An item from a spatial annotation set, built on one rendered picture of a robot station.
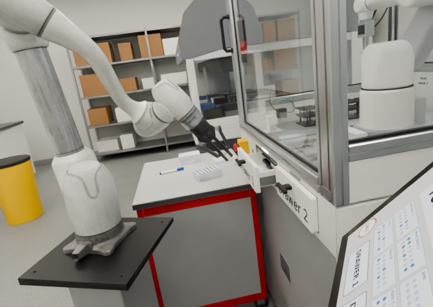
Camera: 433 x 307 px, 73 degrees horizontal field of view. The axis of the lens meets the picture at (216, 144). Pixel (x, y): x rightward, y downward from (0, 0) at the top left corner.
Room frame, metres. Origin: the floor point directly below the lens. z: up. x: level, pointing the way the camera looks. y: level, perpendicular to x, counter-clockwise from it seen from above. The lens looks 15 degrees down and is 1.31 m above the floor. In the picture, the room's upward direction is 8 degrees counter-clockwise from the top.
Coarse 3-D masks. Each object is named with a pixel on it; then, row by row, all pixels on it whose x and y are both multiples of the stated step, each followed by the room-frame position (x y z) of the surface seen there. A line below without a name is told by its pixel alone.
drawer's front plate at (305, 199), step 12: (276, 168) 0.99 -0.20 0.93; (276, 180) 1.00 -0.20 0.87; (288, 180) 0.88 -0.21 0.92; (288, 192) 0.89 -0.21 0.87; (300, 192) 0.79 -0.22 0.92; (288, 204) 0.90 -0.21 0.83; (300, 204) 0.79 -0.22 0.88; (312, 204) 0.72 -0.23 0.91; (300, 216) 0.80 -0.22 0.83; (312, 216) 0.72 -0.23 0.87; (312, 228) 0.72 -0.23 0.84
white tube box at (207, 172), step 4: (200, 168) 1.47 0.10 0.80; (204, 168) 1.46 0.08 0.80; (208, 168) 1.46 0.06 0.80; (212, 168) 1.45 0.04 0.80; (216, 168) 1.44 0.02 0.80; (220, 168) 1.42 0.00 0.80; (196, 172) 1.41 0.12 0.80; (200, 172) 1.40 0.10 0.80; (204, 172) 1.39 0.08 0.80; (208, 172) 1.39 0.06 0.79; (212, 172) 1.40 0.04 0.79; (216, 172) 1.41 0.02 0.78; (220, 172) 1.42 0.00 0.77; (196, 176) 1.41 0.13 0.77; (200, 176) 1.38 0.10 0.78; (204, 176) 1.39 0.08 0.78; (208, 176) 1.39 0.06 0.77; (212, 176) 1.40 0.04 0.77; (200, 180) 1.38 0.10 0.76
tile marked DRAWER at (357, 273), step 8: (360, 248) 0.39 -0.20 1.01; (368, 248) 0.37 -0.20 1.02; (352, 256) 0.39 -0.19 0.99; (360, 256) 0.37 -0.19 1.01; (368, 256) 0.35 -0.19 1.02; (352, 264) 0.37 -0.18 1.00; (360, 264) 0.35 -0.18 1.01; (368, 264) 0.34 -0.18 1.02; (352, 272) 0.35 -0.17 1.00; (360, 272) 0.33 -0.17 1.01; (368, 272) 0.32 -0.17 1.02; (352, 280) 0.34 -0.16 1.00; (360, 280) 0.32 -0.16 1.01; (344, 288) 0.34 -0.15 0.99; (352, 288) 0.32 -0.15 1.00; (344, 296) 0.32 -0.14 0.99
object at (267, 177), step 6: (252, 156) 1.29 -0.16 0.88; (258, 156) 1.29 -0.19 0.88; (264, 156) 1.29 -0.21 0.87; (258, 162) 1.29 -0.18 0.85; (258, 168) 1.25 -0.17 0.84; (264, 168) 1.24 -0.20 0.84; (264, 174) 1.05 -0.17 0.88; (270, 174) 1.05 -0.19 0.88; (264, 180) 1.04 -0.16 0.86; (270, 180) 1.05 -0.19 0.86; (264, 186) 1.05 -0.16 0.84
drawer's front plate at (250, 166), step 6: (240, 150) 1.26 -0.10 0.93; (240, 156) 1.25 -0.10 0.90; (246, 156) 1.16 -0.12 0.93; (246, 162) 1.14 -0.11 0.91; (252, 162) 1.07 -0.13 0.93; (240, 168) 1.28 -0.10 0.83; (246, 168) 1.16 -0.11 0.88; (252, 168) 1.05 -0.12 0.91; (252, 174) 1.06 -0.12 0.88; (258, 174) 1.03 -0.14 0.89; (252, 180) 1.07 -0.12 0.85; (258, 180) 1.03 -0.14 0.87; (252, 186) 1.08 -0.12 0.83; (258, 186) 1.02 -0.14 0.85; (258, 192) 1.03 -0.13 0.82
